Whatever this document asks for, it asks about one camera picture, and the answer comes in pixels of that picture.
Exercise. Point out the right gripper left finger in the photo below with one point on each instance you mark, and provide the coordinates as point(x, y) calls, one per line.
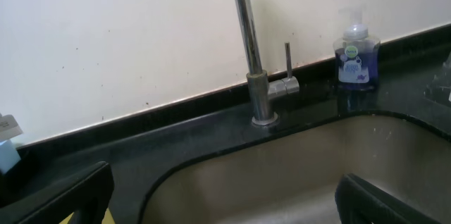
point(70, 196)

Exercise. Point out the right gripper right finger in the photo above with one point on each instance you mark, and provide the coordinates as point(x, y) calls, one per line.
point(366, 206)

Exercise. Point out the yellow cup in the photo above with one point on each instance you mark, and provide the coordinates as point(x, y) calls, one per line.
point(110, 219)

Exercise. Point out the steel sink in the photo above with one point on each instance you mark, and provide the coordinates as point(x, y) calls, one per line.
point(282, 167)

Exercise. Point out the blue soap bottle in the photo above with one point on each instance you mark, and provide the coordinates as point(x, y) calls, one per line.
point(356, 69)

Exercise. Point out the steel tap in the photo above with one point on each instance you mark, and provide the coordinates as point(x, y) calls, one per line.
point(259, 90)

